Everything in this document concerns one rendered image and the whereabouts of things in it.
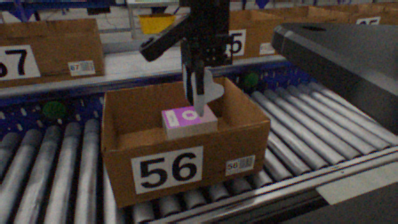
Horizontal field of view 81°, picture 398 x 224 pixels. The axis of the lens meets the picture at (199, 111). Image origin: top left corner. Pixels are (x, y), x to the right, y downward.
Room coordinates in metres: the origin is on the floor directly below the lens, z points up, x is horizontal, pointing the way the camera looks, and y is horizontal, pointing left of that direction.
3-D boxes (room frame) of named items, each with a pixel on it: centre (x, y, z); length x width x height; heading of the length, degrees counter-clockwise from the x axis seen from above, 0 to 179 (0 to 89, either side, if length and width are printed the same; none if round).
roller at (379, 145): (0.81, -0.53, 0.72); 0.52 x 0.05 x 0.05; 20
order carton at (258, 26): (1.16, -0.14, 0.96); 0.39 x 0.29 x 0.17; 110
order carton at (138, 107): (0.55, 0.05, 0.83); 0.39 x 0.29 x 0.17; 108
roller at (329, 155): (0.75, -0.34, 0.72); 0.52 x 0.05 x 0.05; 20
